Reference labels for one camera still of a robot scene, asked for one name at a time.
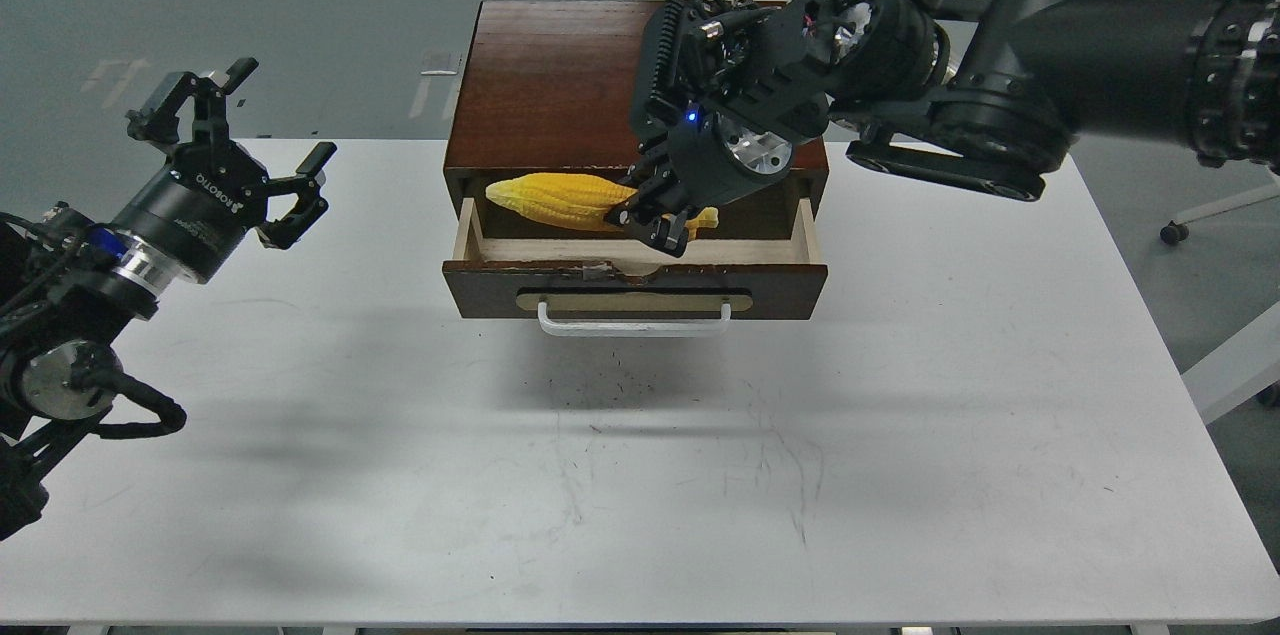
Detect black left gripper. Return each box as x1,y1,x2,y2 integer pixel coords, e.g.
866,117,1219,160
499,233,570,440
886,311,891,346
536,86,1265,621
110,58,338,285

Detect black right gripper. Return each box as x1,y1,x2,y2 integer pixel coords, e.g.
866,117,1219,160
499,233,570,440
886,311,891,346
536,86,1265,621
616,111,795,259

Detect yellow corn cob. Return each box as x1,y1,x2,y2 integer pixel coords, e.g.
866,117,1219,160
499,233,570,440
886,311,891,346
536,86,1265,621
485,172,721,238

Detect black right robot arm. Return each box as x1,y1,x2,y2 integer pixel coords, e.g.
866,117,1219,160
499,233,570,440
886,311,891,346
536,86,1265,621
605,0,1279,257

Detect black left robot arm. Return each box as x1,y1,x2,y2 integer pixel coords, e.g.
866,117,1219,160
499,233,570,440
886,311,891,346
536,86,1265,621
1,58,337,538

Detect dark wooden cabinet box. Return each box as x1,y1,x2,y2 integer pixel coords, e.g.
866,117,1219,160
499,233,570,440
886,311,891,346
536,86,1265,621
443,0,829,221

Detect white chair base with castor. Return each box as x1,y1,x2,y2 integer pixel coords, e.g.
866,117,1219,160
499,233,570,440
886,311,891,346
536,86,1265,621
1158,173,1279,247

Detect wooden drawer with white handle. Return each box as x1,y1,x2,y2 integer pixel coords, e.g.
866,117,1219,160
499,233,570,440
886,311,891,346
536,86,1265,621
442,198,827,335

